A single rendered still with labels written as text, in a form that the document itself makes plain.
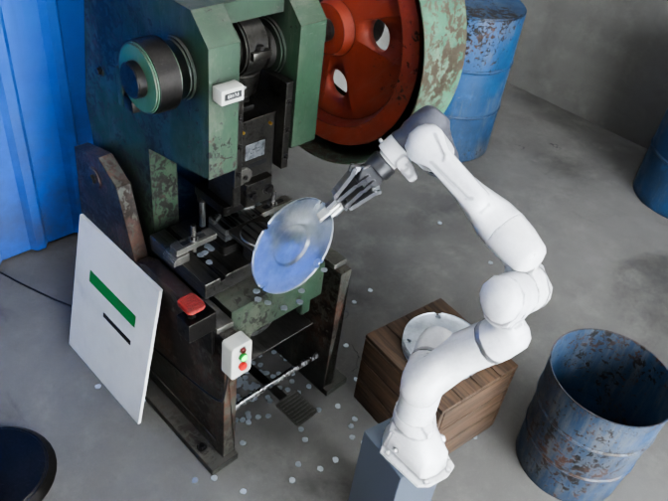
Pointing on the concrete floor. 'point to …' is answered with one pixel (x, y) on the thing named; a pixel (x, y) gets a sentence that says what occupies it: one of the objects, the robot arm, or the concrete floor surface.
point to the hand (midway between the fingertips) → (329, 211)
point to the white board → (113, 316)
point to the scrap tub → (591, 415)
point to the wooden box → (377, 340)
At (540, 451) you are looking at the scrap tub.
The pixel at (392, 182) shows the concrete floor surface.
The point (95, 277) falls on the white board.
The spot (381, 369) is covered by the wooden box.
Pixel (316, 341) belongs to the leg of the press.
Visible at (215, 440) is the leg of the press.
